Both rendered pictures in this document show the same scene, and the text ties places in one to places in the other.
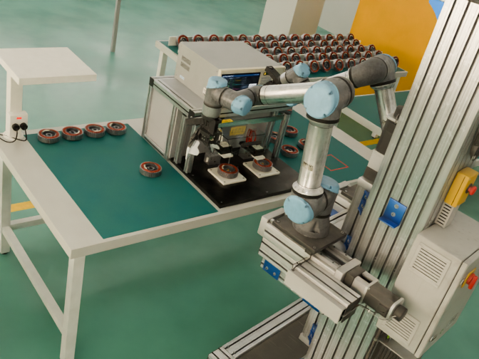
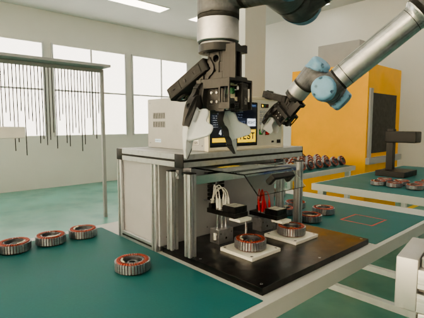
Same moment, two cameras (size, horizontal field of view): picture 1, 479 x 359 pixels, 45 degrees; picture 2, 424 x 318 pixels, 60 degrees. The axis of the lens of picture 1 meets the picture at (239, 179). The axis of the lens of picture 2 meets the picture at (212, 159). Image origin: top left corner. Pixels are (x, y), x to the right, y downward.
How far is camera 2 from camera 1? 182 cm
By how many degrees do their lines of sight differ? 24
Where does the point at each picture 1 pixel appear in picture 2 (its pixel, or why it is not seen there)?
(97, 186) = (32, 307)
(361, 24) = not seen: hidden behind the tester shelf
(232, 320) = not seen: outside the picture
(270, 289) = not seen: outside the picture
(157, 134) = (139, 220)
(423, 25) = (349, 133)
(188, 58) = (161, 110)
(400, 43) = (335, 153)
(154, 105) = (127, 183)
